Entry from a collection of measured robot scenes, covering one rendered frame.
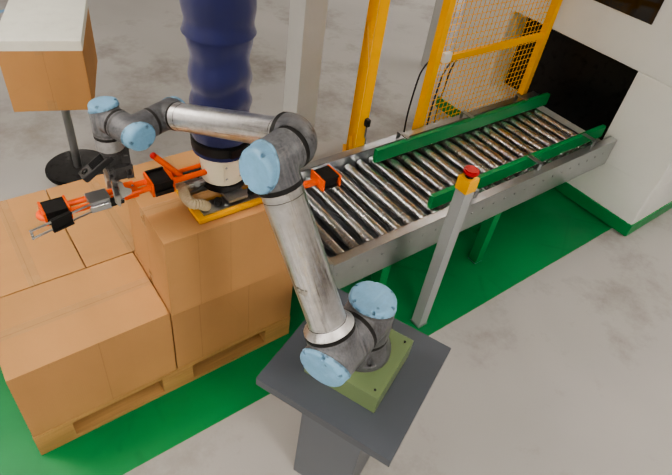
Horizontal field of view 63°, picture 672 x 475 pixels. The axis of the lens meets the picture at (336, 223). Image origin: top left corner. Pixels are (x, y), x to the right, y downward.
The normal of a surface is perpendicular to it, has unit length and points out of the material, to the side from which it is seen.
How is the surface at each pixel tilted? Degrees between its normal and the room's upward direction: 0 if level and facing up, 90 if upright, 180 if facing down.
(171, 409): 0
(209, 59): 102
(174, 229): 0
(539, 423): 0
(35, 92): 90
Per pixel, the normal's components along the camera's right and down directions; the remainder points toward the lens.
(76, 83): 0.26, 0.66
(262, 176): -0.60, 0.39
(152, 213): 0.12, -0.74
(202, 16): -0.22, 0.74
